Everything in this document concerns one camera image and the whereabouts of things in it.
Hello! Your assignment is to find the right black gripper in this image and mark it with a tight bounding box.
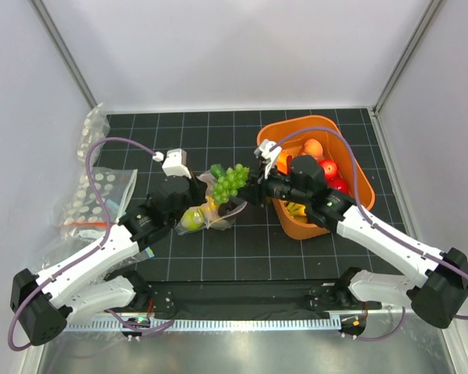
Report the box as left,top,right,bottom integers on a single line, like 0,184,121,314
234,161,310,207

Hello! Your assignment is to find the green grapes bunch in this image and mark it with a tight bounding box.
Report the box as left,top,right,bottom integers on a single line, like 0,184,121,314
212,164,250,206

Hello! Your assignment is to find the green apple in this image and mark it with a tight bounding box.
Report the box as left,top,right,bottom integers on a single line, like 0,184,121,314
181,207,205,231

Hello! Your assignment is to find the green chili pepper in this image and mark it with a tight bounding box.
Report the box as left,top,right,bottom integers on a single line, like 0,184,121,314
209,164,227,179

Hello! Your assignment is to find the yellow mango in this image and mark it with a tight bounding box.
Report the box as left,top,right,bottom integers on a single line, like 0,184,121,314
204,196,218,213

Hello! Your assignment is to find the pink dotted zip bag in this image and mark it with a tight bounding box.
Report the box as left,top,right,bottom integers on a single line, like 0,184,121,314
174,172,247,235

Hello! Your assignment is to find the orange plastic basket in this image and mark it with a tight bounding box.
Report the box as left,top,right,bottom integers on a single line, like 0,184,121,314
255,115,376,241

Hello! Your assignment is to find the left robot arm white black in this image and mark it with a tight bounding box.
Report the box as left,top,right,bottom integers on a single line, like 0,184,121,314
10,176,207,346

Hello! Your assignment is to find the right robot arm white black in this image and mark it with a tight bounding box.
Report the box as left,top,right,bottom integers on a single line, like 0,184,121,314
234,156,468,329

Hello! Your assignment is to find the white dotted bag with items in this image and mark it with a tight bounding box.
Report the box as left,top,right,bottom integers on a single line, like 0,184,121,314
53,168,138,235

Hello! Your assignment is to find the white dotted bag upright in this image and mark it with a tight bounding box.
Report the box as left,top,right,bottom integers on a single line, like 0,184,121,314
76,103,111,180

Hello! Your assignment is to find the orange fruit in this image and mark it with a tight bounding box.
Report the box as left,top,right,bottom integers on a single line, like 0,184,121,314
276,152,293,175

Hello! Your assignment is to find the yellow banana bunch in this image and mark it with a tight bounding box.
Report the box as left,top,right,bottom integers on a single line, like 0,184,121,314
284,202,308,224

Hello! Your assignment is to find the peach fruit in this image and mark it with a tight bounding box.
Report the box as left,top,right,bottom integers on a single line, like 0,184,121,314
301,139,324,160

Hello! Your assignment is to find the red apple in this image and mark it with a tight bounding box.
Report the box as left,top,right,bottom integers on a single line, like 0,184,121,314
328,177,350,195

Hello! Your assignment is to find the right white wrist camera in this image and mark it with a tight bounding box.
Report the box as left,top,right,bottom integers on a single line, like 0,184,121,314
254,139,282,179

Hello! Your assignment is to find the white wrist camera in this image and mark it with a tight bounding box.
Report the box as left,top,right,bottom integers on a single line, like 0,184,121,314
162,148,192,179
254,139,282,179

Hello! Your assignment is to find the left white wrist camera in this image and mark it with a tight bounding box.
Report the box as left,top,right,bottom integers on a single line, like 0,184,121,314
162,148,192,179

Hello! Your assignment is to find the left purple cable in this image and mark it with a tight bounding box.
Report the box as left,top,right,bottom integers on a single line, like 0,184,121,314
7,137,172,351

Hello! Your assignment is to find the purple cable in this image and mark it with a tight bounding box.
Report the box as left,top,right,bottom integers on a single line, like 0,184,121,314
256,127,468,343
7,137,172,351

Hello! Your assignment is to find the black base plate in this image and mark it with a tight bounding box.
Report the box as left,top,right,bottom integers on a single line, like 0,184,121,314
112,279,381,319

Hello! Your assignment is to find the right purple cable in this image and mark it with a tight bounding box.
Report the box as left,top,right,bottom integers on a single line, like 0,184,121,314
256,127,468,343

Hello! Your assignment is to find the white slotted cable duct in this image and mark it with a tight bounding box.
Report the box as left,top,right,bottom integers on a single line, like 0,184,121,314
65,315,341,333

